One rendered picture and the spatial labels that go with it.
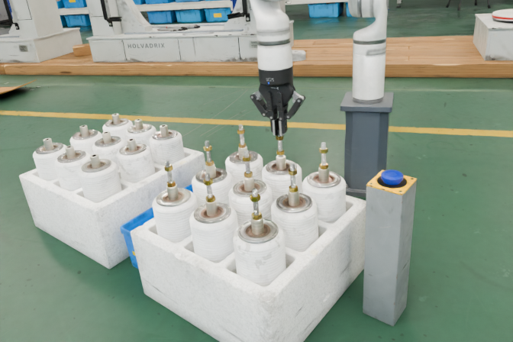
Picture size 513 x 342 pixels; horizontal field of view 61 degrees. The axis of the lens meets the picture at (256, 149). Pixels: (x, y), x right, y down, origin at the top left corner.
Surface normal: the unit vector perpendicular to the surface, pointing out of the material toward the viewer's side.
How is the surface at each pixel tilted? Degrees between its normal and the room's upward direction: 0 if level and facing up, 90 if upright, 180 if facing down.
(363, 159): 90
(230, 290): 90
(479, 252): 0
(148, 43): 90
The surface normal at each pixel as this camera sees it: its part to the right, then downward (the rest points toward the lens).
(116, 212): 0.79, 0.19
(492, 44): -0.31, 0.40
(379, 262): -0.62, 0.36
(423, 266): -0.07, -0.91
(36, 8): 0.95, 0.06
